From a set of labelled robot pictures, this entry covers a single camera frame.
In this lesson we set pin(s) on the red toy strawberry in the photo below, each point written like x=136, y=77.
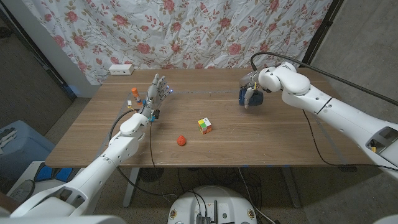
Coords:
x=181, y=140

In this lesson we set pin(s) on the white blue floor device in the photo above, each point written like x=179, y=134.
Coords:
x=46, y=174

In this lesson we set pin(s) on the navy blue mug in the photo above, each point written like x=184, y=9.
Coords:
x=257, y=99

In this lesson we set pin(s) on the black door frame strip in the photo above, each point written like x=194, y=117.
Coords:
x=37, y=51

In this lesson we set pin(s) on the black backdrop pole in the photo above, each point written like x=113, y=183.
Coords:
x=320, y=31

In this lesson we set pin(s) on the white power strip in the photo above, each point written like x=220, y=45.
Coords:
x=121, y=69

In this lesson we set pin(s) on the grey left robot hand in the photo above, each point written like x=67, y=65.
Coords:
x=154, y=96

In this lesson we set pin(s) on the floral curtain backdrop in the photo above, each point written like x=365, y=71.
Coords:
x=186, y=31

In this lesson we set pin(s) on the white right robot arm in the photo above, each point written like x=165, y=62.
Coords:
x=335, y=109

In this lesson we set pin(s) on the white table leg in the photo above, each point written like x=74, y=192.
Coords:
x=130, y=189

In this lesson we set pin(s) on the white robot torso base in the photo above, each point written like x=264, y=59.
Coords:
x=186, y=205

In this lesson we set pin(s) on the blue storage bin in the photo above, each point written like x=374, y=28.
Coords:
x=25, y=149

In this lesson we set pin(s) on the black round base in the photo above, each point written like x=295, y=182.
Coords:
x=151, y=175

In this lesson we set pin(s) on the grey table leg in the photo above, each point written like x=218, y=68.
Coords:
x=292, y=193

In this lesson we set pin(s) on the white plastic part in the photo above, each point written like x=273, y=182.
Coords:
x=7, y=137

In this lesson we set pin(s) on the orange glue stick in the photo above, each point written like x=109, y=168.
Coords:
x=135, y=93

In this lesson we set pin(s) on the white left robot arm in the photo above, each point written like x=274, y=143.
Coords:
x=102, y=165

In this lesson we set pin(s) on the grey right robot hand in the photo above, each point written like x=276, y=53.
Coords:
x=248, y=80

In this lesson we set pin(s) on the rubiks cube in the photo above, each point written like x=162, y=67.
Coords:
x=204, y=126

